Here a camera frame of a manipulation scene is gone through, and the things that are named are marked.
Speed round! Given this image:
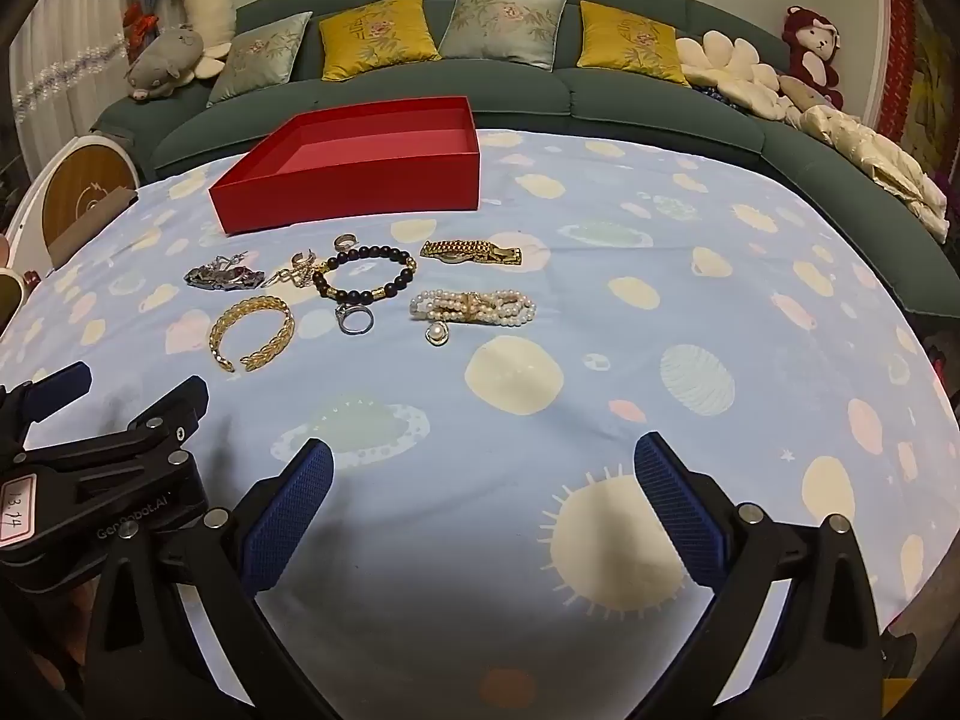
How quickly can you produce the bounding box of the red curtain tie bow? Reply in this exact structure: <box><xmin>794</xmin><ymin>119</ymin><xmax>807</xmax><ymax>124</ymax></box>
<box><xmin>124</xmin><ymin>4</ymin><xmax>162</xmax><ymax>42</ymax></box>

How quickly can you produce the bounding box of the red cardboard box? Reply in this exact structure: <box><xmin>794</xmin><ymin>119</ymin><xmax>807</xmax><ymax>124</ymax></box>
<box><xmin>208</xmin><ymin>96</ymin><xmax>481</xmax><ymax>236</ymax></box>

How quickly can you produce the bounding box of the black bead bracelet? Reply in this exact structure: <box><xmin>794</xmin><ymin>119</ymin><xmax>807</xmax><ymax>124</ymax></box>
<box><xmin>311</xmin><ymin>244</ymin><xmax>418</xmax><ymax>306</ymax></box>

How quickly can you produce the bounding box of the cream flower-shaped cushion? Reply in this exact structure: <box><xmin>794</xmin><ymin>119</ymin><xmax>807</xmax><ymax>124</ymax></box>
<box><xmin>675</xmin><ymin>31</ymin><xmax>788</xmax><ymax>121</ymax></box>

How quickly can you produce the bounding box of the red monkey plush toy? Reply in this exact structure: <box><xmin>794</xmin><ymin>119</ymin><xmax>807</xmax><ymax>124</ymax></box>
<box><xmin>780</xmin><ymin>6</ymin><xmax>845</xmax><ymax>110</ymax></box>

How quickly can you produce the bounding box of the grey pedal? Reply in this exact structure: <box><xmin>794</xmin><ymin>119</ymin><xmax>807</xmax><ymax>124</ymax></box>
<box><xmin>46</xmin><ymin>187</ymin><xmax>140</xmax><ymax>265</ymax></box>

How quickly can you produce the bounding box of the white curtain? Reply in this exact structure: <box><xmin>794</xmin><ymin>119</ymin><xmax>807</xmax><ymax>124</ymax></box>
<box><xmin>7</xmin><ymin>0</ymin><xmax>143</xmax><ymax>173</ymax></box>

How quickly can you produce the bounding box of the long white plush toy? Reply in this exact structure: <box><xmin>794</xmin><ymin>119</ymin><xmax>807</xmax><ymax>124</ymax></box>
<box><xmin>165</xmin><ymin>0</ymin><xmax>237</xmax><ymax>61</ymax></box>

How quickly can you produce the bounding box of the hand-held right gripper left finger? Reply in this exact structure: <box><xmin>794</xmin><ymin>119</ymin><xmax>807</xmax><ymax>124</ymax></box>
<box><xmin>82</xmin><ymin>435</ymin><xmax>338</xmax><ymax>720</ymax></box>

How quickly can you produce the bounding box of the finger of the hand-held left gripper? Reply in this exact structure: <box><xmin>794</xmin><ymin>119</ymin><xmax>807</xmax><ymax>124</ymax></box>
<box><xmin>15</xmin><ymin>377</ymin><xmax>209</xmax><ymax>477</ymax></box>
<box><xmin>0</xmin><ymin>361</ymin><xmax>92</xmax><ymax>458</ymax></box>

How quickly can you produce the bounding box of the cream quilted blanket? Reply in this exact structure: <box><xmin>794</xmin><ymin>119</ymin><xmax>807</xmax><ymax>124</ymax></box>
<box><xmin>787</xmin><ymin>105</ymin><xmax>950</xmax><ymax>245</ymax></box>

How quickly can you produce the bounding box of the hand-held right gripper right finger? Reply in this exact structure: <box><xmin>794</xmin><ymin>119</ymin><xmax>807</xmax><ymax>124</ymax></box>
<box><xmin>634</xmin><ymin>431</ymin><xmax>890</xmax><ymax>720</ymax></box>

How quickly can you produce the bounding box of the dark blue patterned cloth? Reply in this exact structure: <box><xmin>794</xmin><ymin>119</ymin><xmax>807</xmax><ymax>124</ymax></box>
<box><xmin>694</xmin><ymin>84</ymin><xmax>751</xmax><ymax>115</ymax></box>

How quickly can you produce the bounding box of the white exercise machine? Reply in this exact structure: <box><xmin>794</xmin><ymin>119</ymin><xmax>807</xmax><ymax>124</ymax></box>
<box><xmin>0</xmin><ymin>131</ymin><xmax>140</xmax><ymax>293</ymax></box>

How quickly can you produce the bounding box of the red wall hanging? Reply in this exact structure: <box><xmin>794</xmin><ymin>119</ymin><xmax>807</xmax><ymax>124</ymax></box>
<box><xmin>877</xmin><ymin>0</ymin><xmax>960</xmax><ymax>188</ymax></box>

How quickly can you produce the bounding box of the gold wrist watch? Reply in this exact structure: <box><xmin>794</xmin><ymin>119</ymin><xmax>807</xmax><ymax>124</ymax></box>
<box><xmin>420</xmin><ymin>238</ymin><xmax>524</xmax><ymax>267</ymax></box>

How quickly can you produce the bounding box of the grey-green embroidered cushion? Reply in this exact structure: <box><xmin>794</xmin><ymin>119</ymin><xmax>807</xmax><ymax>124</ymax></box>
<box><xmin>437</xmin><ymin>0</ymin><xmax>569</xmax><ymax>72</ymax></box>
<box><xmin>206</xmin><ymin>11</ymin><xmax>314</xmax><ymax>107</ymax></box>

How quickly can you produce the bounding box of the pearl bracelet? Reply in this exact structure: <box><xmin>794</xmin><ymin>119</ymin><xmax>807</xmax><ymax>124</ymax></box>
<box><xmin>409</xmin><ymin>289</ymin><xmax>537</xmax><ymax>327</ymax></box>

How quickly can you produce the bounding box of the green sofa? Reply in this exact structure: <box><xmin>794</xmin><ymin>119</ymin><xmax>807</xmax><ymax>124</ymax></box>
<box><xmin>90</xmin><ymin>0</ymin><xmax>960</xmax><ymax>316</ymax></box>

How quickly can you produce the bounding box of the grey pig plush toy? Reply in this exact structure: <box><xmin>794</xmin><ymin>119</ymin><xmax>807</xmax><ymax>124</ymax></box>
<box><xmin>124</xmin><ymin>24</ymin><xmax>207</xmax><ymax>102</ymax></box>

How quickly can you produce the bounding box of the silver link bracelet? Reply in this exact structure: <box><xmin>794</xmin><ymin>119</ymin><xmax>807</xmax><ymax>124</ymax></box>
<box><xmin>184</xmin><ymin>255</ymin><xmax>265</xmax><ymax>292</ymax></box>

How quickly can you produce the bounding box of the yellow embroidered cushion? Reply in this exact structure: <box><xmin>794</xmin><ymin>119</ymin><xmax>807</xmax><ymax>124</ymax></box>
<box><xmin>319</xmin><ymin>0</ymin><xmax>442</xmax><ymax>83</ymax></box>
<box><xmin>576</xmin><ymin>0</ymin><xmax>691</xmax><ymax>87</ymax></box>

